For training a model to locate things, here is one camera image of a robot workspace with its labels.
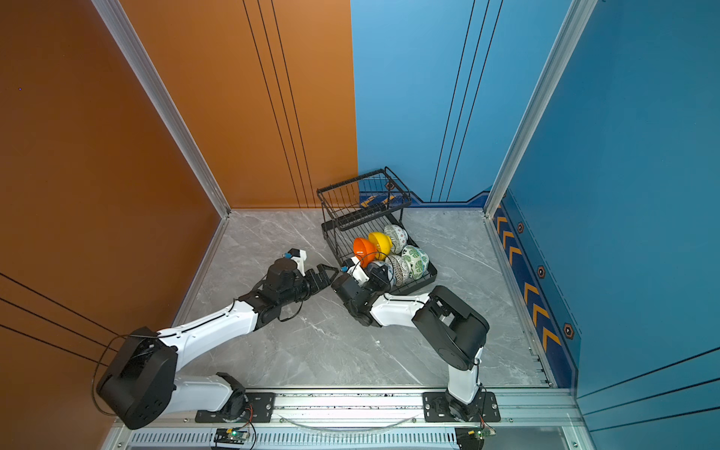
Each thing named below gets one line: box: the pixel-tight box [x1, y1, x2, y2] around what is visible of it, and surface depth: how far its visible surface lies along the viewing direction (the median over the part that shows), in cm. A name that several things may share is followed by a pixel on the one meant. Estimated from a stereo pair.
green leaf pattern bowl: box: [401, 244, 430, 281], surface depth 101 cm
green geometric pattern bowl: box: [384, 224, 409, 255], surface depth 101 cm
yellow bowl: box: [367, 231, 393, 261], surface depth 99 cm
